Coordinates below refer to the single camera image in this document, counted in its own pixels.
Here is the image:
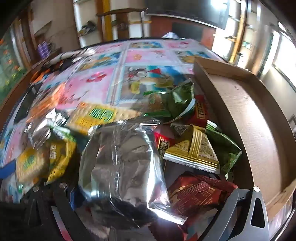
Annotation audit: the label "black television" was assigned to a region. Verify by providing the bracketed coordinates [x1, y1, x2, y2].
[145, 0, 230, 29]

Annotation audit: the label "dark red snack bag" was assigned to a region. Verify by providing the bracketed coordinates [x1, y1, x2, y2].
[168, 171, 238, 217]

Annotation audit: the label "red candy bar packet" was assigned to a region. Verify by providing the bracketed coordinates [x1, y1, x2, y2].
[154, 132, 175, 161]

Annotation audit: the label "yellow green small bag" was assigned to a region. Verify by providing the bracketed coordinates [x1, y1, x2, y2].
[46, 132, 76, 184]

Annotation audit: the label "dark green snack bag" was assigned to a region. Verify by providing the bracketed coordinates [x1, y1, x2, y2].
[142, 79, 196, 122]

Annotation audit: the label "purple bottles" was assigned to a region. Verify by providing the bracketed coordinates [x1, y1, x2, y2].
[37, 41, 50, 59]

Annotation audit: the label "yellow cracker pack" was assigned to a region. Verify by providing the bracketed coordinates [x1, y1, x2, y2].
[65, 102, 142, 135]
[16, 148, 49, 184]

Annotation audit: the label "red brown snack bar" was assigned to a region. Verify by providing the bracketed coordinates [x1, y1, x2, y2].
[185, 94, 209, 128]

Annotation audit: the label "small silver foil bag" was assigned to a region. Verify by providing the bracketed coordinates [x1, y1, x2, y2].
[24, 108, 66, 150]

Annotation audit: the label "yellow triangular snack packet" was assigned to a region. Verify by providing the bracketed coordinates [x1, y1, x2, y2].
[164, 125, 220, 174]

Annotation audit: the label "wooden chair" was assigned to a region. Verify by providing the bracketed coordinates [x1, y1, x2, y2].
[96, 8, 149, 42]

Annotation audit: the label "green pea snack bag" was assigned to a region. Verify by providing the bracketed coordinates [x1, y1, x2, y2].
[206, 120, 242, 176]

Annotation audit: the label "white plastic bag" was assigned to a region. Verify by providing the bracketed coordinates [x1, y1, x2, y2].
[162, 32, 180, 40]

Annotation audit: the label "orange-end cracker pack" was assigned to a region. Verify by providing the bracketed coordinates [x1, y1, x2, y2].
[26, 83, 65, 123]

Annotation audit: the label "large silver foil bag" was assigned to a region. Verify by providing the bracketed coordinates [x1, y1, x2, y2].
[78, 117, 186, 229]

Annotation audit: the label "patterned cloth bag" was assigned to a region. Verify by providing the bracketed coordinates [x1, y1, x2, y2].
[30, 47, 95, 84]

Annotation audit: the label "colourful plastic tablecloth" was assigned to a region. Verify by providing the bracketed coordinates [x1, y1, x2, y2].
[0, 38, 223, 204]

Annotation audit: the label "cardboard box tray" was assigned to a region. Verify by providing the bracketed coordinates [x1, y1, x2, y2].
[194, 57, 295, 235]

